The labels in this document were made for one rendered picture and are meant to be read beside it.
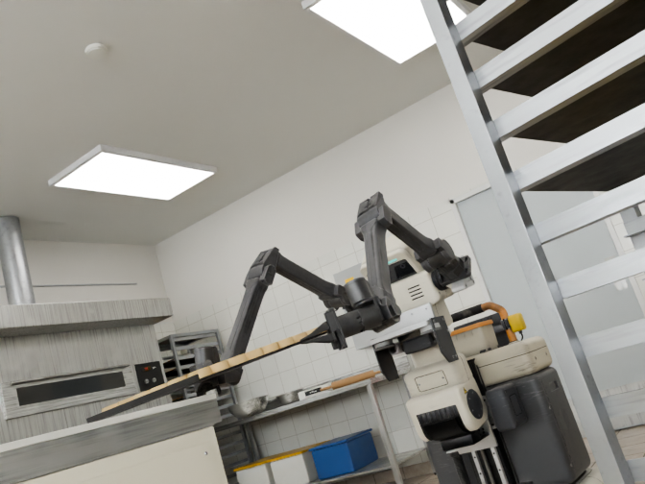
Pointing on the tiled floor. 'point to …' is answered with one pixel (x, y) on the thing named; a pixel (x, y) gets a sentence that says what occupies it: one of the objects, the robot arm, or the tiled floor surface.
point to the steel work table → (375, 417)
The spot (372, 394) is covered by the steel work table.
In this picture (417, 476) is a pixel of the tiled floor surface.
